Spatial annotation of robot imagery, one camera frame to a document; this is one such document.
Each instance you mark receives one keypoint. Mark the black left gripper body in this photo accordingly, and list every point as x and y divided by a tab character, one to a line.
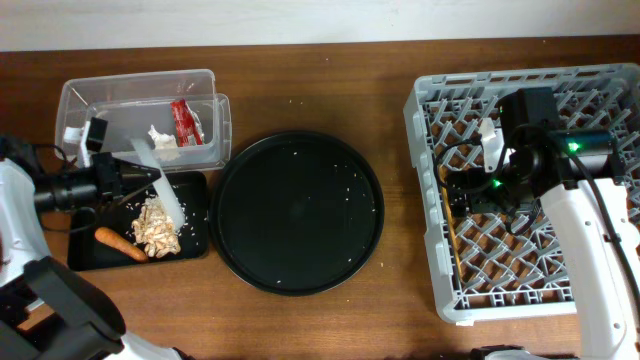
107	182

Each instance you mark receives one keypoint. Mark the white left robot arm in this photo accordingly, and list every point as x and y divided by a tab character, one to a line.
47	310

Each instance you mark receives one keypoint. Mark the grey dishwasher rack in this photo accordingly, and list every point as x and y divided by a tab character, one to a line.
503	276

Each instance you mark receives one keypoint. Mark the red snack wrapper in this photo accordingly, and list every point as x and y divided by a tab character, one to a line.
189	130

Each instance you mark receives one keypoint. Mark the orange carrot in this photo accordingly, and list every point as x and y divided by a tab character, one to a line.
112	239

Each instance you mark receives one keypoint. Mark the black rectangular tray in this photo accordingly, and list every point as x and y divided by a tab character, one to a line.
86	253

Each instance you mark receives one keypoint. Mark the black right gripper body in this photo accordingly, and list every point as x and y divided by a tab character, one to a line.
485	191

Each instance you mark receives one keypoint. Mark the grey round plate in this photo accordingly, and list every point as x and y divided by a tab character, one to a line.
162	186

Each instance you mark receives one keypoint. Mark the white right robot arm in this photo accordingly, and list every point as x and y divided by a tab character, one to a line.
575	178

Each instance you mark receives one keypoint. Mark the white tissue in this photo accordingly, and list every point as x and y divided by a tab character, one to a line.
166	148

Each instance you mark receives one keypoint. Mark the nut shells and rice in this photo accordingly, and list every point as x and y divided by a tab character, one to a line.
155	230

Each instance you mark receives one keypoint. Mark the round black serving tray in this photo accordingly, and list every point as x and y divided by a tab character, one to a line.
296	213

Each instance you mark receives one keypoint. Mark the clear plastic bin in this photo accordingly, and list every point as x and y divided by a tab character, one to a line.
133	104

